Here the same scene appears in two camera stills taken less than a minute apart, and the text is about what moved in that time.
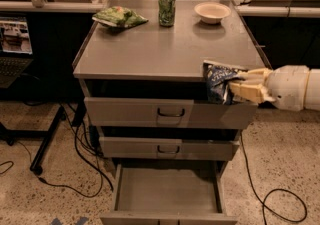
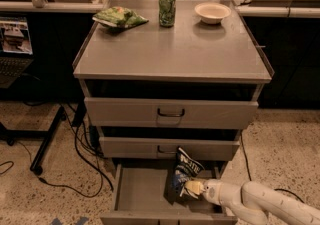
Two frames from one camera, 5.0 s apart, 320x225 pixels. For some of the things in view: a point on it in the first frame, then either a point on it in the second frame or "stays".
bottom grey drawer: (168, 194) stays
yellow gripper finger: (254, 93) to (195, 188)
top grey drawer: (168, 112) stays
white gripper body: (287, 86) to (212, 191)
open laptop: (15, 49) stays
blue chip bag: (218, 76) to (186, 169)
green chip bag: (118, 17) stays
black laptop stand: (11, 135) stays
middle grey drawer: (169, 147) stays
